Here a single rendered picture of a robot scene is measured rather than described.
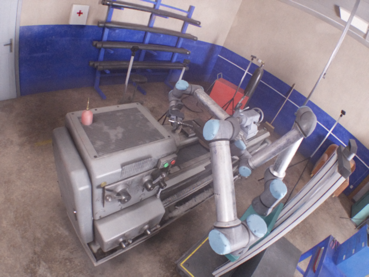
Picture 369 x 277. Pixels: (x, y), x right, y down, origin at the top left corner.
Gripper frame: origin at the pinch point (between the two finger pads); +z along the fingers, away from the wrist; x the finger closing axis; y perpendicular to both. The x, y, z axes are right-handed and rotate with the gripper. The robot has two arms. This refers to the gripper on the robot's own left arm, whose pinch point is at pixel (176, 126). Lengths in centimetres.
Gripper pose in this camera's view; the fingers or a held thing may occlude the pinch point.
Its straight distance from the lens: 146.4
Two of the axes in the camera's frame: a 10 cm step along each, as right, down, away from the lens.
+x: -8.5, -2.1, -4.8
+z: 0.9, 8.5, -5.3
